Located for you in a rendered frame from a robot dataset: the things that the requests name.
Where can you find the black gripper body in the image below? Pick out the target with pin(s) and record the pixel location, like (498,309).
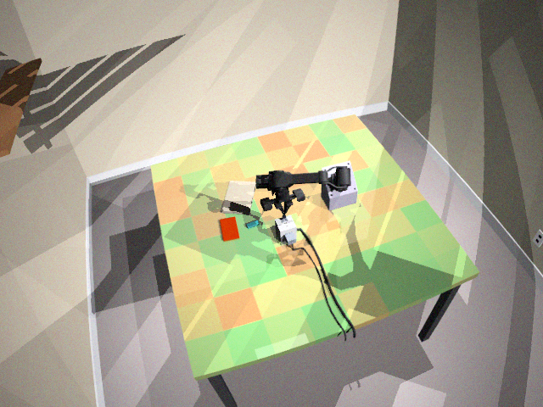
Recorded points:
(281,197)

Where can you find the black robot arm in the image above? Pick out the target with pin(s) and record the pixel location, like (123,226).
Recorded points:
(279,180)

